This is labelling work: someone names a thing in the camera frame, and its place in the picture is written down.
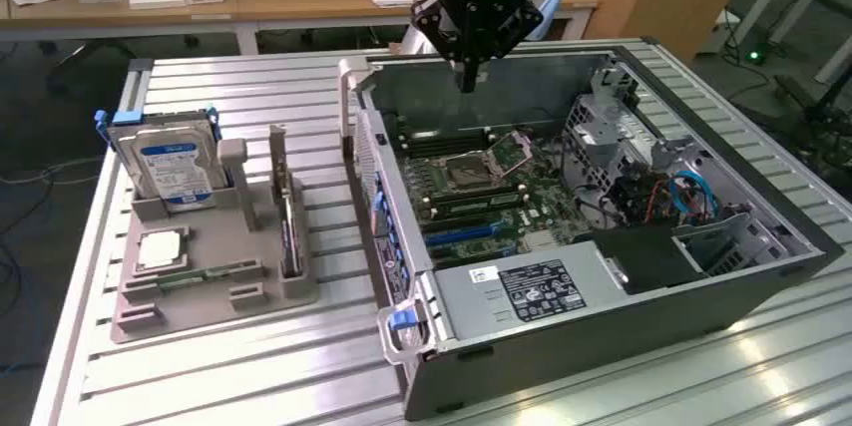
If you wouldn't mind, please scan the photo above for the black open PC case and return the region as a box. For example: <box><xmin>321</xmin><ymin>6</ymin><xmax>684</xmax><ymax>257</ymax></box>
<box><xmin>337</xmin><ymin>39</ymin><xmax>846</xmax><ymax>422</ymax></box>

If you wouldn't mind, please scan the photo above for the low-profile graphics card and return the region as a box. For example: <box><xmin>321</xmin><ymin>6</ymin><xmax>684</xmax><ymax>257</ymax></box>
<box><xmin>268</xmin><ymin>123</ymin><xmax>309</xmax><ymax>278</ymax></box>

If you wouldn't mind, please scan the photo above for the blue wire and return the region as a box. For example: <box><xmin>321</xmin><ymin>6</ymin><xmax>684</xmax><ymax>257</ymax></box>
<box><xmin>668</xmin><ymin>171</ymin><xmax>721</xmax><ymax>220</ymax></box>

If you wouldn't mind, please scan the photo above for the black floor stand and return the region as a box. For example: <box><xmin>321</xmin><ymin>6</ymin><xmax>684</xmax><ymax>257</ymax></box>
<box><xmin>770</xmin><ymin>74</ymin><xmax>852</xmax><ymax>173</ymax></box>

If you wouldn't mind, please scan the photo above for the grey plastic parts rack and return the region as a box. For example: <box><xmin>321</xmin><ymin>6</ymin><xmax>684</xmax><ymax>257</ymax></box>
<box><xmin>109</xmin><ymin>139</ymin><xmax>322</xmax><ymax>345</ymax></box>

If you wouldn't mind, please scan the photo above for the black plastic air shroud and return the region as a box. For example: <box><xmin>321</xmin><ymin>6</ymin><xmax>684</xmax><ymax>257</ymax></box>
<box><xmin>590</xmin><ymin>223</ymin><xmax>710</xmax><ymax>295</ymax></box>

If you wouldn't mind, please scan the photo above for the hard disk in blue carrier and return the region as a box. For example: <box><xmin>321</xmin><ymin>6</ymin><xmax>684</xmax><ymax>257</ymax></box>
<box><xmin>92</xmin><ymin>105</ymin><xmax>222</xmax><ymax>213</ymax></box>

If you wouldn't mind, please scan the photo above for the CPU socket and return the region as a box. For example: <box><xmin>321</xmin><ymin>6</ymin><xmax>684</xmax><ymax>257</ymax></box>
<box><xmin>442</xmin><ymin>151</ymin><xmax>497</xmax><ymax>188</ymax></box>

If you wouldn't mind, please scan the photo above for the metal socket cover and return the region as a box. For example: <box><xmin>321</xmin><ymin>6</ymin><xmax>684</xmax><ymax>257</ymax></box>
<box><xmin>489</xmin><ymin>130</ymin><xmax>533</xmax><ymax>168</ymax></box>

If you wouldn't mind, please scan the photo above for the blue expansion slot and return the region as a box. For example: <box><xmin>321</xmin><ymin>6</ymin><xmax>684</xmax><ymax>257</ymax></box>
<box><xmin>425</xmin><ymin>226</ymin><xmax>497</xmax><ymax>247</ymax></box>

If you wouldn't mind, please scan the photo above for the wooden desk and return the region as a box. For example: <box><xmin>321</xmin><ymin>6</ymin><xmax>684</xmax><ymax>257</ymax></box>
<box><xmin>0</xmin><ymin>0</ymin><xmax>600</xmax><ymax>56</ymax></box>

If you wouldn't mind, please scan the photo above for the green motherboard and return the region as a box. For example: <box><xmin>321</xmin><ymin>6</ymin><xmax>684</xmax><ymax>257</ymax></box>
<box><xmin>392</xmin><ymin>116</ymin><xmax>604</xmax><ymax>270</ymax></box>

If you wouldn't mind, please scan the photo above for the grey metal drive cage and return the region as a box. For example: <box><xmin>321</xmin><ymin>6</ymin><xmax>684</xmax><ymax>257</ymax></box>
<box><xmin>561</xmin><ymin>66</ymin><xmax>666</xmax><ymax>183</ymax></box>

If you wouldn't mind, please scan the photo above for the silver CPU chip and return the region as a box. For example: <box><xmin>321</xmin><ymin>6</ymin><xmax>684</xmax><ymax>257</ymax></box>
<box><xmin>136</xmin><ymin>231</ymin><xmax>188</xmax><ymax>270</ymax></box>

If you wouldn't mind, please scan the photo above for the green RAM stick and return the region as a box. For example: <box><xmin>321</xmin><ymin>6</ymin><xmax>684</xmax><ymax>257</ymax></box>
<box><xmin>153</xmin><ymin>261</ymin><xmax>258</xmax><ymax>292</ymax></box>

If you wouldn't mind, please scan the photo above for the black RAM slot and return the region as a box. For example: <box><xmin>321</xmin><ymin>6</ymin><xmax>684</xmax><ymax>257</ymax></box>
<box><xmin>420</xmin><ymin>211</ymin><xmax>490</xmax><ymax>235</ymax></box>

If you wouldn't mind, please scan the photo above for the grey disk bay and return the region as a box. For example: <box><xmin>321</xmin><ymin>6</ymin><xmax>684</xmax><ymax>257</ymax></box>
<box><xmin>670</xmin><ymin>211</ymin><xmax>793</xmax><ymax>280</ymax></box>

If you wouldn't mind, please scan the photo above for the grey power supply unit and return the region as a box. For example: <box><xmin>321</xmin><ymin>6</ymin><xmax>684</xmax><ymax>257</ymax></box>
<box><xmin>422</xmin><ymin>239</ymin><xmax>630</xmax><ymax>342</ymax></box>

